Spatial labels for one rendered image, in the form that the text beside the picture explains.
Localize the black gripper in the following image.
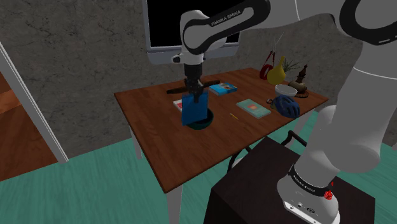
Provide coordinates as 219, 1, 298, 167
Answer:
185, 64, 204, 104

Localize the blue picture book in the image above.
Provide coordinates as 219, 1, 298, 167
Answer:
207, 81, 239, 97

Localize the dark teal bowl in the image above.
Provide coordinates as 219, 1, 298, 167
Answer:
186, 108, 215, 130

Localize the brown wooden table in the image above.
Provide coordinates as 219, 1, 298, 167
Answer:
113, 67, 330, 224

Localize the teal book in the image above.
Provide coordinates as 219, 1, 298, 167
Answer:
235, 98, 272, 120

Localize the silver computer monitor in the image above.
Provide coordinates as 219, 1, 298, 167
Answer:
142, 0, 241, 95

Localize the yellow gourd vase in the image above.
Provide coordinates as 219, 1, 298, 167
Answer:
267, 55, 287, 86

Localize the white bowl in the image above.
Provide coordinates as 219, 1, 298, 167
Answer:
274, 83, 299, 99

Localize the blue bicycle helmet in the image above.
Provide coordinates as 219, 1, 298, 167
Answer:
267, 94, 302, 120

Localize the small green plant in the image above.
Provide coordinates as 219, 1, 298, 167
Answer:
283, 58, 303, 74

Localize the brown figurine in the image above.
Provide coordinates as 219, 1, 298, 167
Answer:
287, 64, 310, 99

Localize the black metal chair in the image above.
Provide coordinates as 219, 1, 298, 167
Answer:
227, 130, 308, 173

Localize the dark robot stand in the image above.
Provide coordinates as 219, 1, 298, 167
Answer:
203, 136, 376, 224

